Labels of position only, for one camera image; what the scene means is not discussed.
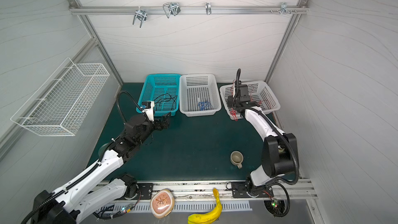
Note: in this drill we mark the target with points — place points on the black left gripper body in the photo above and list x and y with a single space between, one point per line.
158 126

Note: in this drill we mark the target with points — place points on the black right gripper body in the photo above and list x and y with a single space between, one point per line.
236 101

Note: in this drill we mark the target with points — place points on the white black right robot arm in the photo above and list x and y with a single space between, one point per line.
279 155

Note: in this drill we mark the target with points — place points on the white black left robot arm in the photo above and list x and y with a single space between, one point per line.
77 199

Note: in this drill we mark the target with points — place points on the white perforated basket right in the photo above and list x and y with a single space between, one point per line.
259 92

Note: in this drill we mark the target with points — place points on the white perforated basket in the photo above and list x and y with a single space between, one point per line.
259 92
198 95

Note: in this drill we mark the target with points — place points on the teal perforated basket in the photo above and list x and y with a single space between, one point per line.
163 89

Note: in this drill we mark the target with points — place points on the white perforated basket middle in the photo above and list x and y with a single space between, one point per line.
198 95

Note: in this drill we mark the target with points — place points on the olive ceramic cup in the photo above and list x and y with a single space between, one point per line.
236 158

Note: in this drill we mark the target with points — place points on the round wooden toy face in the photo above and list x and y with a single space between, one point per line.
162 203

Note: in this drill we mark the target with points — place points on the metal clamp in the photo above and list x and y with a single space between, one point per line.
171 9
208 8
140 16
284 10

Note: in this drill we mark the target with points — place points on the yellow banana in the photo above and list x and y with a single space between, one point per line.
210 217

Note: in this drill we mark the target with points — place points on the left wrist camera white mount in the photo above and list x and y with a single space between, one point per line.
148 110

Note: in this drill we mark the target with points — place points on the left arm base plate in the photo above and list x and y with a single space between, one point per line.
137 191

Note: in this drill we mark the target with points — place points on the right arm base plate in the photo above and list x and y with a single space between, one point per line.
245 189

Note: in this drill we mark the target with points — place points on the white wire wall basket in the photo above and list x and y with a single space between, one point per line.
59 106

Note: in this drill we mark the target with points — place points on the aluminium overhead rail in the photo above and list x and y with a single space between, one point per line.
185 10

